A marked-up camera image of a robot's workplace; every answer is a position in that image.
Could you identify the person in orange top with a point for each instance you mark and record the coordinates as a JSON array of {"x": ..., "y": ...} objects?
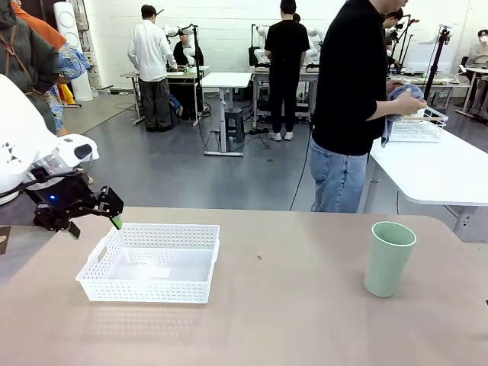
[{"x": 70, "y": 61}]

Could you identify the wooden top work desk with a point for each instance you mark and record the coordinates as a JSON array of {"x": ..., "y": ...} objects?
[{"x": 183, "y": 75}]

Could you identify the grey plastic stool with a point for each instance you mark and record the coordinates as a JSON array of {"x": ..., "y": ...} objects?
[{"x": 233, "y": 122}]

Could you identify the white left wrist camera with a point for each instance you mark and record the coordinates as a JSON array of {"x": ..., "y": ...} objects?
[{"x": 72, "y": 150}]

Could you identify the white tower fan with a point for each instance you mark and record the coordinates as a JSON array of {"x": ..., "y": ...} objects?
[{"x": 78, "y": 76}]

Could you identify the pale green cup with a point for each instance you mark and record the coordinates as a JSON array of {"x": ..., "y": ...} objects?
[{"x": 387, "y": 267}]

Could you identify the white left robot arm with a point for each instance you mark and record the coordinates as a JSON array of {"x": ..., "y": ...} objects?
[{"x": 19, "y": 126}]

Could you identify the person in white shirt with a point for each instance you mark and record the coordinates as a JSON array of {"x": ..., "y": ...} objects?
[{"x": 150, "y": 49}]

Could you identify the person in green jacket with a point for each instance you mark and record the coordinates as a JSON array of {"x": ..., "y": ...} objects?
[{"x": 23, "y": 57}]

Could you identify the person in black t-shirt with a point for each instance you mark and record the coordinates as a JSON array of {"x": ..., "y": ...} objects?
[{"x": 286, "y": 49}]

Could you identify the blue cloth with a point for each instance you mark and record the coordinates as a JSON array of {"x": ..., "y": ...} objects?
[{"x": 387, "y": 129}]

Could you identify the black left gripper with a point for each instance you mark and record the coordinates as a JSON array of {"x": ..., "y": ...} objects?
[{"x": 61, "y": 198}]

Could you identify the black camera stand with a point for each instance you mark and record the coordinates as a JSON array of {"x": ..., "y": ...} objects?
[{"x": 197, "y": 49}]

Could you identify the person in black polo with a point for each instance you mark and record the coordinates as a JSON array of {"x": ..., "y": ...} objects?
[{"x": 343, "y": 76}]

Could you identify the person's right forearm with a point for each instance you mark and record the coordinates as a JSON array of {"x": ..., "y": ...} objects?
[{"x": 383, "y": 110}]

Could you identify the robot station desk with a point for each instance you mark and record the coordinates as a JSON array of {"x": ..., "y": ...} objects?
[{"x": 260, "y": 71}]

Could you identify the brown wooden board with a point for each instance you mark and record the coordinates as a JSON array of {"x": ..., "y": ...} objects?
[{"x": 4, "y": 240}]

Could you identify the person's right hand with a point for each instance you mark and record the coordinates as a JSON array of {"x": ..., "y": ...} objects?
[{"x": 409, "y": 104}]

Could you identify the yellow floor sign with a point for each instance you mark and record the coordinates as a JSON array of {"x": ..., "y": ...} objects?
[{"x": 68, "y": 95}]

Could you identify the white standing desk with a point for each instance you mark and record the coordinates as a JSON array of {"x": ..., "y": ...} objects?
[{"x": 225, "y": 79}]

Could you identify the white perforated plastic basket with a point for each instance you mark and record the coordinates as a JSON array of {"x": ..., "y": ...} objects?
[{"x": 152, "y": 293}]

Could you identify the white round stand base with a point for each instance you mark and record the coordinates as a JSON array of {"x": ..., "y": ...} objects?
[{"x": 7, "y": 198}]

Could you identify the person's left hand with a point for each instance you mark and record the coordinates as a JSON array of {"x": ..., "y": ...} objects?
[{"x": 393, "y": 87}]

